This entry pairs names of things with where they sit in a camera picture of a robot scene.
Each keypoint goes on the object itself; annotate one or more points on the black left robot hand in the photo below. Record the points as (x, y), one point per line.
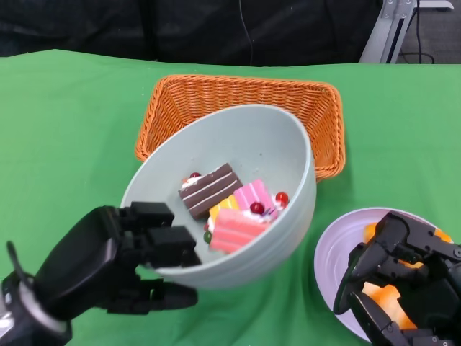
(83, 259)

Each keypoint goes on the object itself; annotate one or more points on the lavender plate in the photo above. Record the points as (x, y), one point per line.
(331, 252)

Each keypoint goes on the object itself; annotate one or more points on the pale grey-green bowl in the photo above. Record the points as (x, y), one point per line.
(252, 144)

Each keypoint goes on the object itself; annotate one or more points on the chocolate cake slice with cherry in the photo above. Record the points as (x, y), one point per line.
(212, 191)

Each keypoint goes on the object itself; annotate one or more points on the long orange croissant bread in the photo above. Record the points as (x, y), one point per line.
(371, 230)

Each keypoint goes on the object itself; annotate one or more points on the pink striped cake slice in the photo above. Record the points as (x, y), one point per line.
(252, 194)

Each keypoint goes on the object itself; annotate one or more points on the black fabric backdrop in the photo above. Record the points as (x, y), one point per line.
(108, 25)

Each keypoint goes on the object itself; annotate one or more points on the pink cake block with cherry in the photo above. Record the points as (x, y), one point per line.
(234, 230)

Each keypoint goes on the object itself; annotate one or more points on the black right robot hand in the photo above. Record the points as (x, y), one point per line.
(439, 288)

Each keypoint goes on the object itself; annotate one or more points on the yellow cake slice green ball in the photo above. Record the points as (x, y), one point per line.
(225, 207)

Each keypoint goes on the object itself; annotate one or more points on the grey metal stand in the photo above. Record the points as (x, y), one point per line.
(381, 32)

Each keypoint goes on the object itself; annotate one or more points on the orange wicker basket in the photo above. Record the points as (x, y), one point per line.
(324, 126)

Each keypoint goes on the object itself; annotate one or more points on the green tablecloth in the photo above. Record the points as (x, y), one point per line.
(72, 126)

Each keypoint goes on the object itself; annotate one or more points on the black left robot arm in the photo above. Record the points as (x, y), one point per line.
(21, 324)

